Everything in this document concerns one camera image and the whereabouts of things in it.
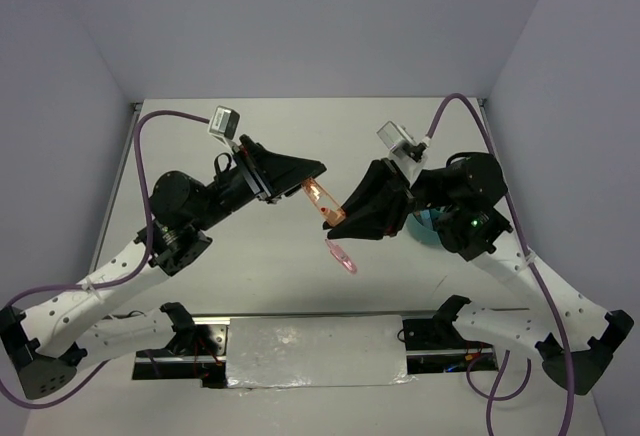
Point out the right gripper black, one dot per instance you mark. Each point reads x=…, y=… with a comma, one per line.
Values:
x=378, y=204

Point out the silver foil sheet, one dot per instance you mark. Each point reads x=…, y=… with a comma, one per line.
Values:
x=315, y=352

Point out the orange highlighter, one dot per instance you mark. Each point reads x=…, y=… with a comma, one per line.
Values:
x=332, y=216

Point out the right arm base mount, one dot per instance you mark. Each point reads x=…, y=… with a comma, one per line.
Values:
x=429, y=352

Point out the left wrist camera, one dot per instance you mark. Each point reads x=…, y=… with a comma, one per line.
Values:
x=223, y=125

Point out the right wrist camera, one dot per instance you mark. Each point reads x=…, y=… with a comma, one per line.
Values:
x=408, y=154

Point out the teal round pen holder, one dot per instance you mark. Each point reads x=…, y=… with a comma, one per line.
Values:
x=420, y=226

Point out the pink highlighter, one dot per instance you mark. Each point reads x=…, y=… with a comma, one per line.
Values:
x=339, y=254

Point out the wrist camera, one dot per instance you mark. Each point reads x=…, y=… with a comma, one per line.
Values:
x=408, y=154
x=223, y=125

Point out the clear orange highlighter cap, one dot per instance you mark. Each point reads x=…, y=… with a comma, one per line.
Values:
x=320, y=197

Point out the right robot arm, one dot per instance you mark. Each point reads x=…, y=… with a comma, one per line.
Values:
x=573, y=338

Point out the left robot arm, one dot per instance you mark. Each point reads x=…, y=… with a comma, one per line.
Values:
x=49, y=343

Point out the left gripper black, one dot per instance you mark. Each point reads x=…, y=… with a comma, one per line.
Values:
x=279, y=172

